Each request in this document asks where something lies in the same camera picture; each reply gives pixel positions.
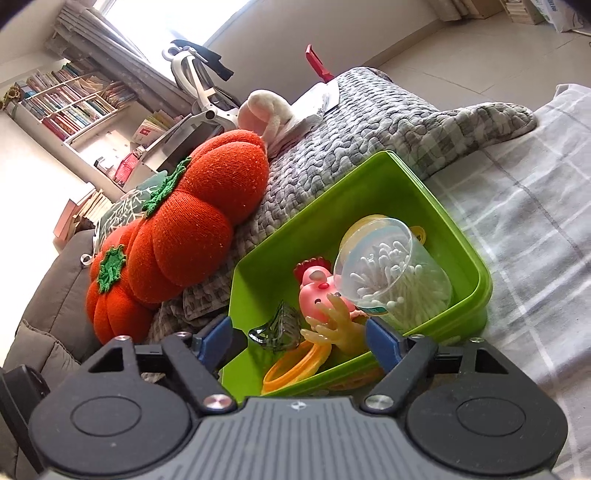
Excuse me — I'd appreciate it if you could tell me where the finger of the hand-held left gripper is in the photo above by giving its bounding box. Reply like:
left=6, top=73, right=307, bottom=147
left=0, top=364, right=51, bottom=467

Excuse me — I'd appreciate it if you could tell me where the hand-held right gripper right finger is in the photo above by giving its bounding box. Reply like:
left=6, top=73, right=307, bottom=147
left=362, top=318, right=513, bottom=414

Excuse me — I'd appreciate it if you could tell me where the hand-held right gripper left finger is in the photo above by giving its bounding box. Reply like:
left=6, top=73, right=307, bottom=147
left=78, top=316, right=236, bottom=414

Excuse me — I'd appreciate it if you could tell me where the dark green translucent toy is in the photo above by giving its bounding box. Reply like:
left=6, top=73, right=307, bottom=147
left=248, top=300, right=305, bottom=354

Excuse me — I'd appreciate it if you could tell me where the clear cotton swab jar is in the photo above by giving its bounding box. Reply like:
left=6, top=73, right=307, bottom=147
left=333, top=217, right=453, bottom=333

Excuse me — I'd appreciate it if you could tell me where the orange yellow toy lid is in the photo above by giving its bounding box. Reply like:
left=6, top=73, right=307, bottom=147
left=262, top=342, right=333, bottom=395

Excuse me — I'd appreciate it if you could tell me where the pink rubber chicken toy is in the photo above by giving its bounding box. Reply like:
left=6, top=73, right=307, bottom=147
left=293, top=258, right=370, bottom=365

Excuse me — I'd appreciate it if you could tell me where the yellow toy pot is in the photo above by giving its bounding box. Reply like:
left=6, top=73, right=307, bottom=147
left=346, top=215, right=428, bottom=250

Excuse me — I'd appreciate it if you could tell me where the green plastic box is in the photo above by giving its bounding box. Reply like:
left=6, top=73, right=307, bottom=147
left=217, top=150, right=494, bottom=398

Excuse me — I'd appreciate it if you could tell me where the grey sofa cushion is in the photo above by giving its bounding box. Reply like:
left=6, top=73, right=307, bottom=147
left=0, top=228, right=112, bottom=384

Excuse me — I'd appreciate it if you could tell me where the orange pumpkin cushion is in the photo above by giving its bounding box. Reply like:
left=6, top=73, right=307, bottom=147
left=134, top=129, right=271, bottom=305
left=85, top=219, right=185, bottom=347

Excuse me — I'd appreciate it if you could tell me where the teal patterned cushion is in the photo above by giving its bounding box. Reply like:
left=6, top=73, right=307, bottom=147
left=95, top=171, right=171, bottom=250

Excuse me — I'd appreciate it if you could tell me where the grey grid bedsheet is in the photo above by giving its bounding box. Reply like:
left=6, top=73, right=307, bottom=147
left=416, top=83, right=591, bottom=480

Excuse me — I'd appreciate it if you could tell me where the stack of books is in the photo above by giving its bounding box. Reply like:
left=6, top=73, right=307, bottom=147
left=53, top=187, right=116, bottom=250

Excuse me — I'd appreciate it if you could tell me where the grey checkered quilted pillow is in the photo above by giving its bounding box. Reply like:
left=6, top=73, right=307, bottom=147
left=148, top=67, right=539, bottom=344

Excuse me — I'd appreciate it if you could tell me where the white plush toy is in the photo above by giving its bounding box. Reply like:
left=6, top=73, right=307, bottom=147
left=238, top=90, right=296, bottom=144

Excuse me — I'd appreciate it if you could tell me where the white office chair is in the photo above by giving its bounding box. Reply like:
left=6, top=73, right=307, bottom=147
left=161, top=39, right=245, bottom=134

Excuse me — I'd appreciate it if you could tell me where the white bookshelf with books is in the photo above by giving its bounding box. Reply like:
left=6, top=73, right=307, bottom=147
left=4, top=60, right=139, bottom=144

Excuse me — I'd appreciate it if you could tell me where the grey curtain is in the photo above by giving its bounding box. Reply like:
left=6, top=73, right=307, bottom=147
left=46, top=0, right=185, bottom=102

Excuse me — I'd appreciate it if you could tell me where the wooden desk with shelves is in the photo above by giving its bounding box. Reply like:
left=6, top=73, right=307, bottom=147
left=501, top=0, right=546, bottom=26

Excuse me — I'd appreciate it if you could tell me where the white shopping bag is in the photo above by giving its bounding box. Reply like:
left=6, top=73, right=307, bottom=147
left=531, top=0, right=591, bottom=33

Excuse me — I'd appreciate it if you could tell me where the red handled white cleaver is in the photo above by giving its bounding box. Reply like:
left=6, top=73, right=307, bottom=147
left=295, top=44, right=342, bottom=125

